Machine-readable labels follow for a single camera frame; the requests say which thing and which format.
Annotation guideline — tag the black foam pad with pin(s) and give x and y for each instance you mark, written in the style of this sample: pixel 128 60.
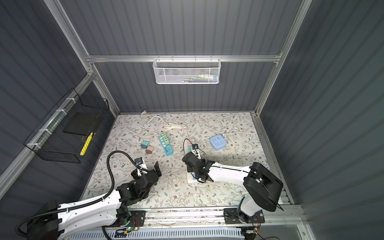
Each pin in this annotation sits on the black foam pad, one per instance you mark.
pixel 83 124

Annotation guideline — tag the long white power strip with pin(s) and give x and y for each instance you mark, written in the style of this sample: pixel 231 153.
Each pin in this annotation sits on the long white power strip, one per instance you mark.
pixel 190 174

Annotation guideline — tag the black wire mesh basket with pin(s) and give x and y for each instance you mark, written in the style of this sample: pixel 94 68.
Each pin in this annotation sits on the black wire mesh basket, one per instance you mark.
pixel 50 143

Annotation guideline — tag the white wire mesh basket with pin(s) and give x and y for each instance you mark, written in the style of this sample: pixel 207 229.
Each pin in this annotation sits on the white wire mesh basket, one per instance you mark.
pixel 195 72

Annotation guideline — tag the white vent grille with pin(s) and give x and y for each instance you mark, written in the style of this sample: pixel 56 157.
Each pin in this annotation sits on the white vent grille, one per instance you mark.
pixel 216 233

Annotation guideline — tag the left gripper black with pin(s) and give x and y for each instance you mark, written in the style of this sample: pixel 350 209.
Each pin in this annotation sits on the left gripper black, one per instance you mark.
pixel 157 170

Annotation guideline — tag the floral table mat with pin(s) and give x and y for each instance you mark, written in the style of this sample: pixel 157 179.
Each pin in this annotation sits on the floral table mat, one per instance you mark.
pixel 172 190

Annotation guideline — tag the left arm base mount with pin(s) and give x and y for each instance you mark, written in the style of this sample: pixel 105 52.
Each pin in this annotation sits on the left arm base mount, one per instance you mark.
pixel 129 219

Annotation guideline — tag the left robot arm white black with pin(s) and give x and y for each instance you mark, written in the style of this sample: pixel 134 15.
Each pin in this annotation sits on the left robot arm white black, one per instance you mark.
pixel 110 211

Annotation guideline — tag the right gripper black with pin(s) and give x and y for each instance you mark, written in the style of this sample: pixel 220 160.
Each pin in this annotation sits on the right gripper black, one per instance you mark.
pixel 188 169

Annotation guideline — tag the yellow ruler strip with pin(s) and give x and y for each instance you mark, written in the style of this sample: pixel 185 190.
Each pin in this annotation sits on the yellow ruler strip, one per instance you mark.
pixel 86 144

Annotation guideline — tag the teal blue power strip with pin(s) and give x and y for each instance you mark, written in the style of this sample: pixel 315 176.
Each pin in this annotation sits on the teal blue power strip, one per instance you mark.
pixel 167 148

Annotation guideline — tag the aluminium rail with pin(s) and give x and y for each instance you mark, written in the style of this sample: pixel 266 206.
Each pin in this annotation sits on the aluminium rail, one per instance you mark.
pixel 217 217

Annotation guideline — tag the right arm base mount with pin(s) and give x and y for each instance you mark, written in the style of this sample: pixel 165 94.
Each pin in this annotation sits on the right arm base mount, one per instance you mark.
pixel 235 216

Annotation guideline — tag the round light blue socket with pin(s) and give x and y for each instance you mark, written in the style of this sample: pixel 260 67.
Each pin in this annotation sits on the round light blue socket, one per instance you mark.
pixel 218 142

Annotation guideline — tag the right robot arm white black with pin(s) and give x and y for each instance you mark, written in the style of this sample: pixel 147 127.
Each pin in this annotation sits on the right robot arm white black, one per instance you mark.
pixel 263 187

